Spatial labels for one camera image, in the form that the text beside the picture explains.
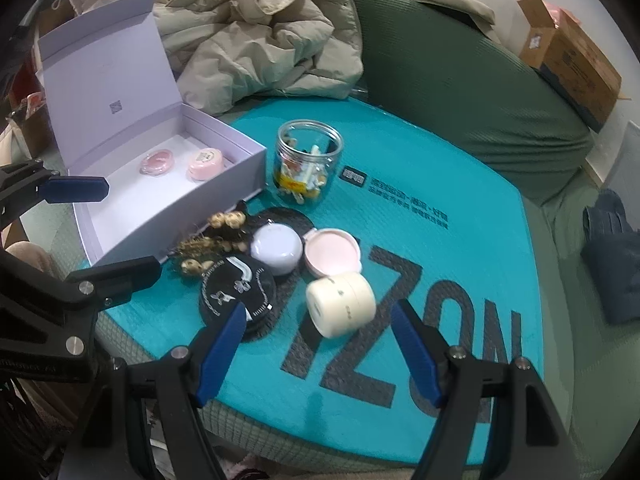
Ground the white board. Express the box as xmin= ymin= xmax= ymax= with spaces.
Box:
xmin=585 ymin=120 xmax=640 ymax=201

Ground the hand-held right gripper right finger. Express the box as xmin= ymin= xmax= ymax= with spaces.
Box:
xmin=390 ymin=299 xmax=576 ymax=480

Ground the open plain cardboard box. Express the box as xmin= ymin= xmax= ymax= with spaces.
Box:
xmin=6 ymin=91 xmax=57 ymax=161

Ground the black round jar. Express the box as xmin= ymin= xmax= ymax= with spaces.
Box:
xmin=198 ymin=255 xmax=278 ymax=331

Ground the dark blue cloth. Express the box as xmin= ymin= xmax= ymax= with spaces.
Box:
xmin=580 ymin=189 xmax=640 ymax=326

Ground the lavender round case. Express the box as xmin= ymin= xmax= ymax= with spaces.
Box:
xmin=250 ymin=223 xmax=304 ymax=277

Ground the pink round compact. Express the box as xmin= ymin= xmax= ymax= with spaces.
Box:
xmin=186 ymin=147 xmax=226 ymax=182

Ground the teal printed mat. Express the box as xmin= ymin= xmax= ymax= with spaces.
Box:
xmin=80 ymin=97 xmax=546 ymax=468

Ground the dark green ribbed cushion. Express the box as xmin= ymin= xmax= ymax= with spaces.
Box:
xmin=350 ymin=0 xmax=593 ymax=206

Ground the printed brown cardboard box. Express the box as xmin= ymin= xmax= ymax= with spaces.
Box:
xmin=517 ymin=0 xmax=623 ymax=133

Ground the pale pink round case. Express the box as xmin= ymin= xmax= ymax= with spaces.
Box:
xmin=302 ymin=227 xmax=362 ymax=279

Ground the red bag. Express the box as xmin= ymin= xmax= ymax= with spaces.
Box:
xmin=9 ymin=62 xmax=42 ymax=97

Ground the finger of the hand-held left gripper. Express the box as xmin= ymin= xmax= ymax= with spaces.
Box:
xmin=0 ymin=159 xmax=110 ymax=231
xmin=67 ymin=255 xmax=163 ymax=311

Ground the cream round jar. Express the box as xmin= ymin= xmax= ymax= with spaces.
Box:
xmin=305 ymin=272 xmax=377 ymax=339

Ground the lavender hinged gift box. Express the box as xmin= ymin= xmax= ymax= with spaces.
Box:
xmin=37 ymin=0 xmax=268 ymax=268

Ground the light green sofa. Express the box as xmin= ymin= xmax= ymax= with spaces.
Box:
xmin=20 ymin=175 xmax=640 ymax=480

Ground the clear glass jar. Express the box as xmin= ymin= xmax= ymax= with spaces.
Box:
xmin=272 ymin=119 xmax=345 ymax=207

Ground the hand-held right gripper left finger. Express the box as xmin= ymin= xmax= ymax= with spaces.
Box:
xmin=122 ymin=302 xmax=248 ymax=480

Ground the beige flower hair clip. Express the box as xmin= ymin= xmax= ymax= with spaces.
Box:
xmin=207 ymin=210 xmax=248 ymax=233
xmin=170 ymin=239 xmax=251 ymax=279

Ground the beige puffer jacket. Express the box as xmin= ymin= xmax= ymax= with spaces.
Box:
xmin=67 ymin=0 xmax=365 ymax=111

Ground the translucent pink round case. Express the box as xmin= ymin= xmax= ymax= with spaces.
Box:
xmin=139 ymin=149 xmax=176 ymax=177

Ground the beige cloth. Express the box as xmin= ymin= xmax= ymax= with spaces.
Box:
xmin=409 ymin=0 xmax=496 ymax=36

